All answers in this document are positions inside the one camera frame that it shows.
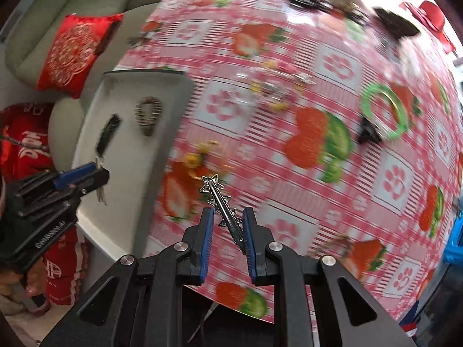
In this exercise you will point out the person's left hand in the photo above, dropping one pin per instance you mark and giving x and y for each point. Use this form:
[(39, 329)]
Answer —
[(21, 282)]

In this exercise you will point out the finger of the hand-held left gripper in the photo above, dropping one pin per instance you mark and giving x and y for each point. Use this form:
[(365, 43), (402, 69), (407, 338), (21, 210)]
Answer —
[(77, 174), (92, 181)]

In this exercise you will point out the red printed cloth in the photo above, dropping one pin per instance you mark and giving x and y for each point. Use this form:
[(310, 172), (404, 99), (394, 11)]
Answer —
[(21, 151)]

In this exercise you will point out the black claw hair clip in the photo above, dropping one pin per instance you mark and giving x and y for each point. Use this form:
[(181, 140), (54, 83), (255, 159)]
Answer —
[(367, 132)]

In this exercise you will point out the blue box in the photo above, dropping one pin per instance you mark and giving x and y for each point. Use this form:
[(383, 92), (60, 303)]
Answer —
[(455, 245)]

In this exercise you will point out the black beaded snap hair clip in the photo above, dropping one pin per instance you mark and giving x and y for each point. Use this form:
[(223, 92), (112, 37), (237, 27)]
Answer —
[(106, 135)]

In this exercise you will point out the white tray with grey rim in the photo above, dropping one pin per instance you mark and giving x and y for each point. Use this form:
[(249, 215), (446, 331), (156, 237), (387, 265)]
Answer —
[(123, 188)]

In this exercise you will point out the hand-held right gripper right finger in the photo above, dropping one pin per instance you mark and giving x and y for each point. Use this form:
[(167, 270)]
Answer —
[(249, 249)]

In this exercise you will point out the cream flower hair clip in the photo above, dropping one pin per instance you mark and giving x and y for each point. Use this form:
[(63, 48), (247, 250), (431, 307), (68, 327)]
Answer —
[(311, 3)]

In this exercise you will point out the silver star hair clip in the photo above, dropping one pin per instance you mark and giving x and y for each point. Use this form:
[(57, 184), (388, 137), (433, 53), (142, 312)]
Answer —
[(220, 202)]

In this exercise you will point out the green bangle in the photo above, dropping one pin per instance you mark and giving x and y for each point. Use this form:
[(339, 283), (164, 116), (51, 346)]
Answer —
[(366, 106)]

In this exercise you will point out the red embroidered cushion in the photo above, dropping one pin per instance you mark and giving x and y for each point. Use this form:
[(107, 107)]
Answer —
[(76, 54)]

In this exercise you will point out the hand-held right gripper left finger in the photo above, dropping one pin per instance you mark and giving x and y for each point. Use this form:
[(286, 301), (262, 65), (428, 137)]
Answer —
[(206, 249)]

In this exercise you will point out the strawberry print tablecloth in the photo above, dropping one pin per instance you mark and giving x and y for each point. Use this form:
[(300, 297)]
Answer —
[(325, 195)]

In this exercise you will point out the black bow hair clip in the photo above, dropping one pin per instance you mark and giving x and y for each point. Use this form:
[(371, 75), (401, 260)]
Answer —
[(396, 23)]

